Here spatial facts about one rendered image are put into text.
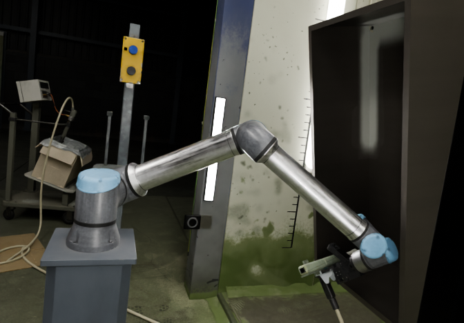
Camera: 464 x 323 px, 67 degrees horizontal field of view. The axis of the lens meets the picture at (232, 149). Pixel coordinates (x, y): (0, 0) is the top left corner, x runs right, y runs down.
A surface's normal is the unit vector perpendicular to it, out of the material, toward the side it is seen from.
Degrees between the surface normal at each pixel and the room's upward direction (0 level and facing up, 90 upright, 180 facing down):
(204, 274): 90
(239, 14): 90
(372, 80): 102
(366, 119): 90
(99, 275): 90
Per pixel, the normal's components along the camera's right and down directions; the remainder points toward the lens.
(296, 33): 0.31, 0.14
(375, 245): -0.05, 0.14
